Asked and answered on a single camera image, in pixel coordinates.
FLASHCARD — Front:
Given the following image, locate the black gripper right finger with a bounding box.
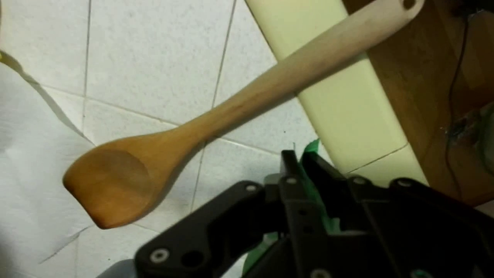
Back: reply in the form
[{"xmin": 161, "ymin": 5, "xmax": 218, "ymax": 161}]
[{"xmin": 299, "ymin": 150, "xmax": 494, "ymax": 278}]

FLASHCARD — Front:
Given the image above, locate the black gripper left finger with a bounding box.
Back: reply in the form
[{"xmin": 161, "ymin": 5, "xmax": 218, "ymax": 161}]
[{"xmin": 132, "ymin": 149, "xmax": 330, "ymax": 278}]

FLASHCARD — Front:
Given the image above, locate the green packet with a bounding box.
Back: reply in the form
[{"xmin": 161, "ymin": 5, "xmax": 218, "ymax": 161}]
[{"xmin": 240, "ymin": 136, "xmax": 343, "ymax": 278}]

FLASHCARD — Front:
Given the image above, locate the wooden spoon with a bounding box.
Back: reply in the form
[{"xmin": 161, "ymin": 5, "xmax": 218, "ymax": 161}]
[{"xmin": 61, "ymin": 0, "xmax": 425, "ymax": 232}]

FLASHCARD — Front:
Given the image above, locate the white paper sheet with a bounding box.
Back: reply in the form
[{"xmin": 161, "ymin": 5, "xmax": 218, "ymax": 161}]
[{"xmin": 0, "ymin": 50, "xmax": 96, "ymax": 278}]

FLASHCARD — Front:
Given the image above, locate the black power cable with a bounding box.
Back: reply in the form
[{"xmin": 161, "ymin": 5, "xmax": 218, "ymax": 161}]
[{"xmin": 442, "ymin": 7, "xmax": 475, "ymax": 200}]

